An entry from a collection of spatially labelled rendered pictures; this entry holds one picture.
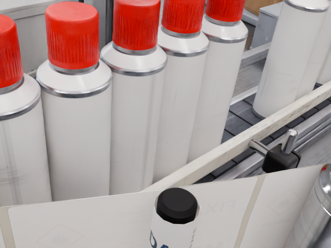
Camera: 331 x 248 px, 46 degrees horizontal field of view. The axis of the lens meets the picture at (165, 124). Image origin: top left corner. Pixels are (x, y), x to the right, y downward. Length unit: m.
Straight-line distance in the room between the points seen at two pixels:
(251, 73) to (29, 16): 0.40
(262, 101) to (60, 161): 0.32
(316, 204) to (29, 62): 0.56
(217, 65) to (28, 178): 0.19
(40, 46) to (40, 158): 0.41
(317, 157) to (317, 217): 0.42
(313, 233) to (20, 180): 0.18
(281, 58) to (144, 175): 0.24
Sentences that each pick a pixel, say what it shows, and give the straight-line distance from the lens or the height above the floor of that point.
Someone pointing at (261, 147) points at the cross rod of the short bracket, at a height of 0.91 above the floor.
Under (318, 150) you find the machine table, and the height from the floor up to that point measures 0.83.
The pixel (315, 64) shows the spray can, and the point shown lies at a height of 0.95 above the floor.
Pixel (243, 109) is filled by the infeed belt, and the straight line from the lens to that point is 0.56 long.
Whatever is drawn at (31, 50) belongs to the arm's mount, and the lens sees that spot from 0.67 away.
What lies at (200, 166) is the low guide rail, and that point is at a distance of 0.39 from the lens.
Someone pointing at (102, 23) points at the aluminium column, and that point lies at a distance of 0.44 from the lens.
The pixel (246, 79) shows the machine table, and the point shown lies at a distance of 0.74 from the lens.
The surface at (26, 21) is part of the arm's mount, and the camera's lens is 0.64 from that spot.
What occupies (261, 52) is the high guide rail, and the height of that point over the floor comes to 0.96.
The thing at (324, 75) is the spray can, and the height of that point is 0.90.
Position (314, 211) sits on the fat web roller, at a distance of 0.19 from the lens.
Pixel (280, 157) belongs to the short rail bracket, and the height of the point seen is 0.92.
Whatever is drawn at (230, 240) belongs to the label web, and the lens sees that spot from 0.21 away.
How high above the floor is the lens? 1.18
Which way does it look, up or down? 37 degrees down
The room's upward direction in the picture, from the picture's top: 7 degrees clockwise
